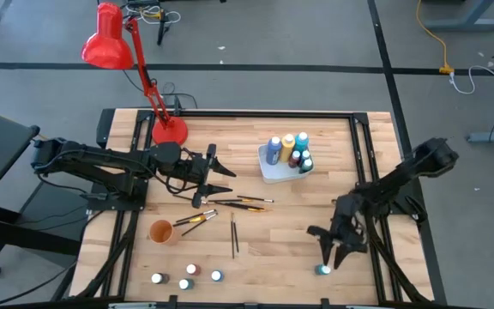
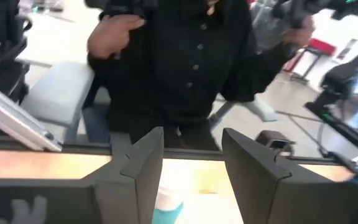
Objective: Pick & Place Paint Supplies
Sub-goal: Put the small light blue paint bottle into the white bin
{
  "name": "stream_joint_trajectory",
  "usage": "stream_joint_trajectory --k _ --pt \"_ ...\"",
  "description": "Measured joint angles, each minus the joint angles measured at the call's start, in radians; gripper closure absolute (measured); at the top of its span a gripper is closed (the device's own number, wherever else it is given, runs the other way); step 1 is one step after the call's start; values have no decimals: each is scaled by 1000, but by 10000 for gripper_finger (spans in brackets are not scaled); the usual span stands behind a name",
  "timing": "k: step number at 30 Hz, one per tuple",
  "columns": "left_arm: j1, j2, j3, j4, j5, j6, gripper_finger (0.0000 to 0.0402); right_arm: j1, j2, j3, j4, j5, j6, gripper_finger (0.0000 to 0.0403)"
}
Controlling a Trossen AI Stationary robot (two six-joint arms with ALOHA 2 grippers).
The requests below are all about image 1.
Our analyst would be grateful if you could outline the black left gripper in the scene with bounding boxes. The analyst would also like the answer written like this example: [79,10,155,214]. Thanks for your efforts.
[172,143,238,210]

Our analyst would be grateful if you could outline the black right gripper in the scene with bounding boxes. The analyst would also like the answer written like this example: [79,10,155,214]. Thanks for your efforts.
[306,194,371,271]

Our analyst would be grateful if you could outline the black paintbrush yellow ferrule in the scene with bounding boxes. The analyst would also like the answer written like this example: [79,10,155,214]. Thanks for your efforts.
[172,215,208,227]
[218,201,270,213]

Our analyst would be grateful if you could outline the large blue paint bottle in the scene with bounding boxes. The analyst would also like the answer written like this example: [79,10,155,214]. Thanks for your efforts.
[265,136,283,167]

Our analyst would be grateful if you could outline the large yellow paint bottle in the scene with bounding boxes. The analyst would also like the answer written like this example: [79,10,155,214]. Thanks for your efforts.
[279,133,297,163]

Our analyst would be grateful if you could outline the orange plastic cup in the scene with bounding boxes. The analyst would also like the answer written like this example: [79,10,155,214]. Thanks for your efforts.
[148,219,180,246]

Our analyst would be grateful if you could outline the large teal paint bottle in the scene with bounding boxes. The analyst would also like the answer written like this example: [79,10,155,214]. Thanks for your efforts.
[292,131,310,155]

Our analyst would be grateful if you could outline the white plastic bin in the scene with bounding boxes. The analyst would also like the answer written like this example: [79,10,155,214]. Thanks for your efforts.
[256,142,316,185]

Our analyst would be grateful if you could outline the red desk lamp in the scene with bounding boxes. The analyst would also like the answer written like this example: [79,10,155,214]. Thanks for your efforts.
[80,2,190,150]

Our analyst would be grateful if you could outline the wooden desk grey legs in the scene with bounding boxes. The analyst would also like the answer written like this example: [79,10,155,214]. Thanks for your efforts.
[422,0,494,144]

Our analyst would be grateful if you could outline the black aluminium table frame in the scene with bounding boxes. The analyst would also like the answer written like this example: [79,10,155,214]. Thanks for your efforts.
[51,107,449,309]

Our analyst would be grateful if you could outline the white cable bundle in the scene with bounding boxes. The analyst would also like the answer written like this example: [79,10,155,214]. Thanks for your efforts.
[125,2,183,26]

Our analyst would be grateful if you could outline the yellow extension cable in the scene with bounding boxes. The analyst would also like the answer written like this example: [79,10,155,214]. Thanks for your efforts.
[415,0,455,75]

